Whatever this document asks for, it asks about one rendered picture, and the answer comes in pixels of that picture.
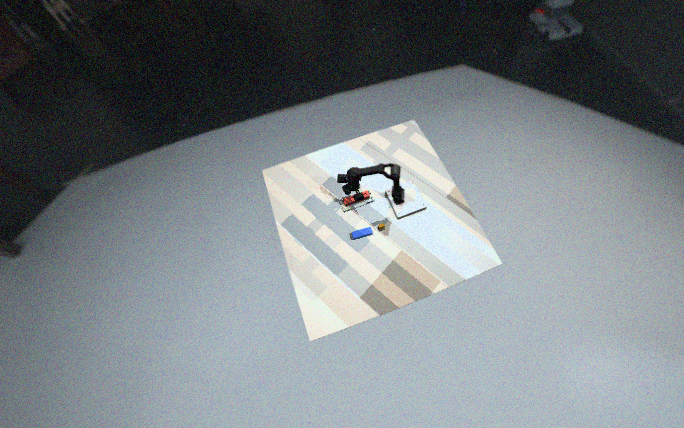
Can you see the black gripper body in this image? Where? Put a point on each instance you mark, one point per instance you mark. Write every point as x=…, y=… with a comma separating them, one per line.
x=359, y=196

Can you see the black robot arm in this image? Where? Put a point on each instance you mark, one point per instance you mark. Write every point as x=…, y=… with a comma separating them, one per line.
x=354, y=175

